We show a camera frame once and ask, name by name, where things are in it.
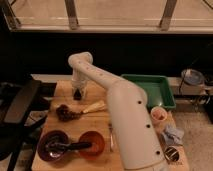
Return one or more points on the orange bowl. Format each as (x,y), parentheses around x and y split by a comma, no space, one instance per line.
(98,145)

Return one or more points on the black handled scoop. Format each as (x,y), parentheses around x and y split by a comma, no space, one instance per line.
(66,146)

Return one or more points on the round metal tin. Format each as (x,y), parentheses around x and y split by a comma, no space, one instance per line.
(171,154)

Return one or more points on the crumpled blue cloth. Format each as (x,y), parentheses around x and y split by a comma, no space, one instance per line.
(172,135)

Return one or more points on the green plastic tray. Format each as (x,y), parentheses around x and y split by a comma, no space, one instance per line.
(157,88)

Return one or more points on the dark purple grape bunch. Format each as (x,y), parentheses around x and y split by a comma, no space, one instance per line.
(65,114)

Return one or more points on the black office chair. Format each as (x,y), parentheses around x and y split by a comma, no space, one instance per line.
(33,96)

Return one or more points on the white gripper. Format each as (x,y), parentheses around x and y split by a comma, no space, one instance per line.
(79,82)

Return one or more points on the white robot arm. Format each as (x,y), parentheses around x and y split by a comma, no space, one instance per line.
(138,144)

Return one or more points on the pink white cup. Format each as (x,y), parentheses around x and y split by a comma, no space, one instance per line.
(158,115)

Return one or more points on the metal fork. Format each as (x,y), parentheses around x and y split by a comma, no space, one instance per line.
(111,137)

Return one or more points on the purple bowl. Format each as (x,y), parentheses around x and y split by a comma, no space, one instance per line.
(55,135)

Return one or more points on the blue plate on stand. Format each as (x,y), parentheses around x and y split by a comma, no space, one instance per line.
(192,77)

